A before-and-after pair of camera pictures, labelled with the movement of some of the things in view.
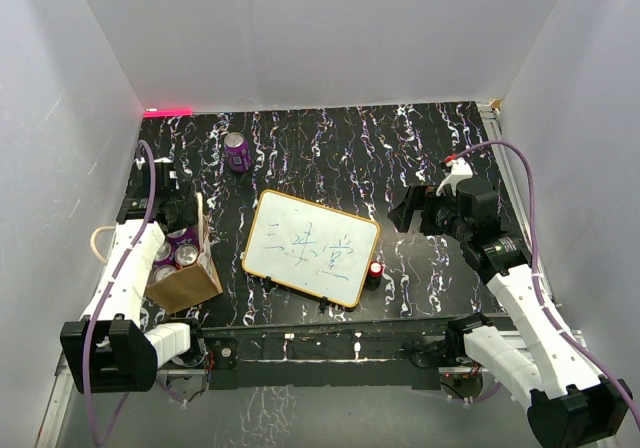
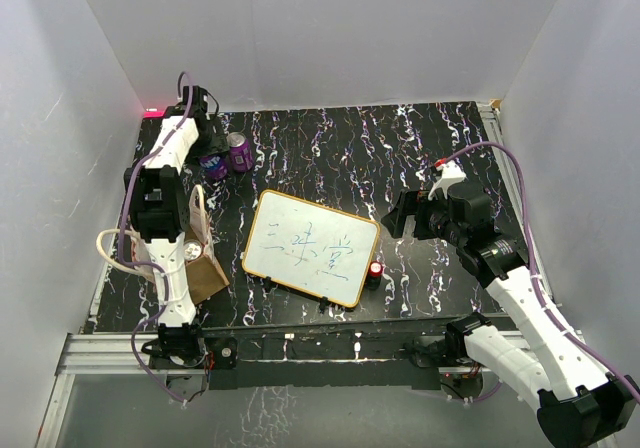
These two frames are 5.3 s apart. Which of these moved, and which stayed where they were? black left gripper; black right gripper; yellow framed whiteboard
Moved: black left gripper
Stayed: yellow framed whiteboard; black right gripper
